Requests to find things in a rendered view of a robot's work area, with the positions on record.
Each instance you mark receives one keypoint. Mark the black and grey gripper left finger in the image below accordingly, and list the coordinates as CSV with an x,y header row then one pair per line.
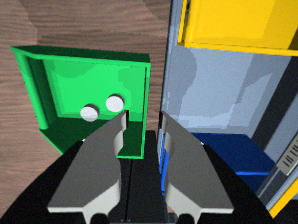
x,y
85,180

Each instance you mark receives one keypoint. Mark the yellow open bin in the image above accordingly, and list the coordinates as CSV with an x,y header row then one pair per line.
x,y
254,23

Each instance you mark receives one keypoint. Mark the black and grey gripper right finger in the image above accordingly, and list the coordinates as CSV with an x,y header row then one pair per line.
x,y
199,182

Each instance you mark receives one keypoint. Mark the green bin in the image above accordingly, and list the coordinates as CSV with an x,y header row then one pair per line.
x,y
60,81

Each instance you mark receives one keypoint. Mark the white round disc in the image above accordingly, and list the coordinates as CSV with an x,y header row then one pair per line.
x,y
90,112
115,103

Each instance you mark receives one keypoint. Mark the yellow flat bar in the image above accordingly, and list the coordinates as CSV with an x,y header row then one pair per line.
x,y
284,198

